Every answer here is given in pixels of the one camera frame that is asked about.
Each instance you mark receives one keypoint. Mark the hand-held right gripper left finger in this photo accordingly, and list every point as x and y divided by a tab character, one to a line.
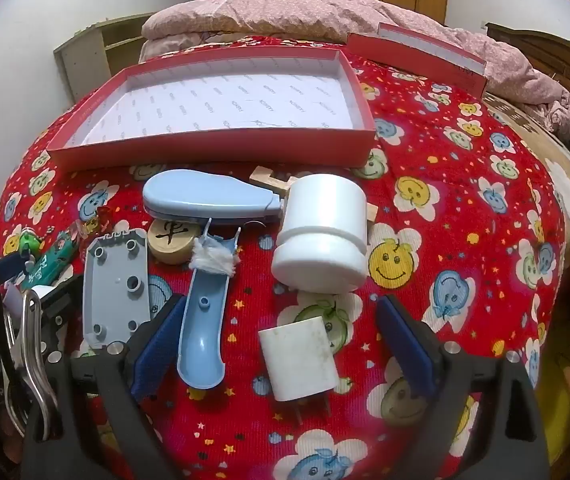
157	345

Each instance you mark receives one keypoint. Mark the red flower-print blanket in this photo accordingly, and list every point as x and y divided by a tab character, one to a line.
465	170

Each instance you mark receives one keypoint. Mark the wooden puzzle piece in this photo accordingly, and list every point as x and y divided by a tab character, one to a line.
265	177

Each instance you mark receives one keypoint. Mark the white jar with orange label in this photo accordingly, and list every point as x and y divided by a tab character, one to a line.
322	230

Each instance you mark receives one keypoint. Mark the dark wooden headboard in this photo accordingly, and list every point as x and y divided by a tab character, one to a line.
550	55

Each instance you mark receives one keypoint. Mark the beige blanket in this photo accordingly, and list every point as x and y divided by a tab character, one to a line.
565	185

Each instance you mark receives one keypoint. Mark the white charger plug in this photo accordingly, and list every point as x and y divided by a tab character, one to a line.
297	360

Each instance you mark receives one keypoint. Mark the round wooden chess piece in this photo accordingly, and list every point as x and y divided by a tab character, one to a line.
170	242

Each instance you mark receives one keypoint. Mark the grey plastic plate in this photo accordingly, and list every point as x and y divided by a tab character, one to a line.
115	280

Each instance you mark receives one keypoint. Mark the red cardboard box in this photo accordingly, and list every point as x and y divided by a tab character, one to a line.
235	95

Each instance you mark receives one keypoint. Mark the blue oval plastic shell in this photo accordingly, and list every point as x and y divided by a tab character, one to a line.
205	195

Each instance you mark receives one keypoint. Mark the blue plastic piece with cotton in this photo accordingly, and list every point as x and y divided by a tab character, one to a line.
202	340

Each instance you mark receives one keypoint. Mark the green printed lighter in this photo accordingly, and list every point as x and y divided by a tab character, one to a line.
52	260

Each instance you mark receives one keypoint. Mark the beige wooden shelf unit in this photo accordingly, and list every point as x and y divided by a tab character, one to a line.
90	50

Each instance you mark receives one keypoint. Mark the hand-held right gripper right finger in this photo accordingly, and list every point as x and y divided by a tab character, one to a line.
407	347

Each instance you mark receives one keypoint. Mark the pink quilt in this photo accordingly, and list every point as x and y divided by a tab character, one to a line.
315	15

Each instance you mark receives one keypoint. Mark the small red toy figure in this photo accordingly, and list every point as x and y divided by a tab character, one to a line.
96	220

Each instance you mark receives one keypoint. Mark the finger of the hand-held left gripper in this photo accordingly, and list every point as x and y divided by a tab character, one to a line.
60	305
10	265

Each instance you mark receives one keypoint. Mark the metal spring clip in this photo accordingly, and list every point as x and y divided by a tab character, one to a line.
35	370

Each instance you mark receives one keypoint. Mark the red box lid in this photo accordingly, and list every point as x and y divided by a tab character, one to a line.
415	50

